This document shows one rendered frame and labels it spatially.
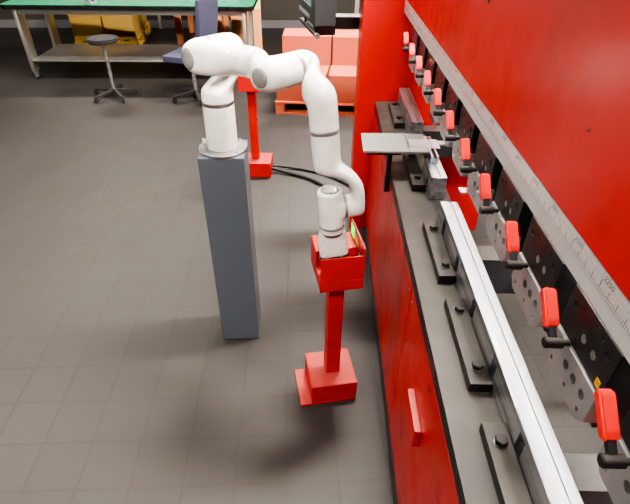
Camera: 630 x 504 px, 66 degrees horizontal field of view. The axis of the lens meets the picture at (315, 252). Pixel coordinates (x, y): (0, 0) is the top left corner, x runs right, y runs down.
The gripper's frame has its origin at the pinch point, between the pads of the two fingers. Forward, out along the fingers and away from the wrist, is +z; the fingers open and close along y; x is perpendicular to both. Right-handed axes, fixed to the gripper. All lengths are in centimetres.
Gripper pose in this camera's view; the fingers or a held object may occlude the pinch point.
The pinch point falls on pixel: (334, 265)
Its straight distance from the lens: 175.4
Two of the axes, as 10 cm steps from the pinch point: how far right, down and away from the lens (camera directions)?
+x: 1.7, 5.9, -7.9
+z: 0.7, 7.9, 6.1
